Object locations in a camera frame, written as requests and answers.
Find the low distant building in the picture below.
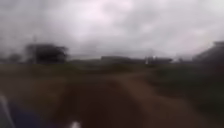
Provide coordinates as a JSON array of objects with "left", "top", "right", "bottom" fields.
[{"left": 99, "top": 55, "right": 174, "bottom": 66}]

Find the dark building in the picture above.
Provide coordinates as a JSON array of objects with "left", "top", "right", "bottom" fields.
[{"left": 192, "top": 40, "right": 224, "bottom": 66}]

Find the robot's own part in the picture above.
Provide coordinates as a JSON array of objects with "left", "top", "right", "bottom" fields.
[{"left": 68, "top": 120, "right": 82, "bottom": 128}]

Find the dark broad tree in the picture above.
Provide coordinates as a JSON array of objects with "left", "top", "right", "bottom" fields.
[{"left": 25, "top": 43, "right": 69, "bottom": 64}]

